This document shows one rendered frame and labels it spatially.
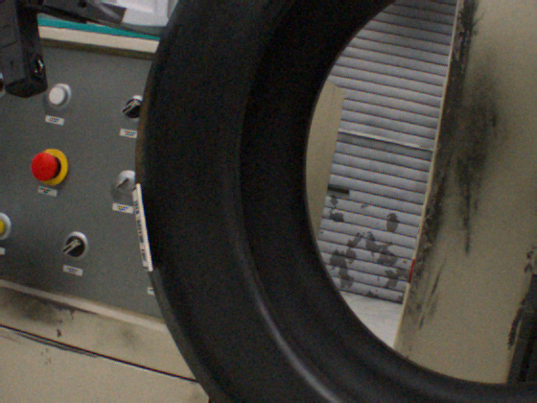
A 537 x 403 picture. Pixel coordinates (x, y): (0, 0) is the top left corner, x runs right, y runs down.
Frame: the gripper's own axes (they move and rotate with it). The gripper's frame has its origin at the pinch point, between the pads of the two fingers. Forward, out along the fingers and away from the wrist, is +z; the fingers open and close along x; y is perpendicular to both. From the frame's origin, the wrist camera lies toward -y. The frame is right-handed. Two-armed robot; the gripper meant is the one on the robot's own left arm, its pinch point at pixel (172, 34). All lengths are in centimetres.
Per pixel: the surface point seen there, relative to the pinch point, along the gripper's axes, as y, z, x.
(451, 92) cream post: 4.2, 21.2, 26.8
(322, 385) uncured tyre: -20.4, 21.3, -12.3
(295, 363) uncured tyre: -19.5, 19.0, -12.3
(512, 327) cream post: -16.6, 35.0, 27.1
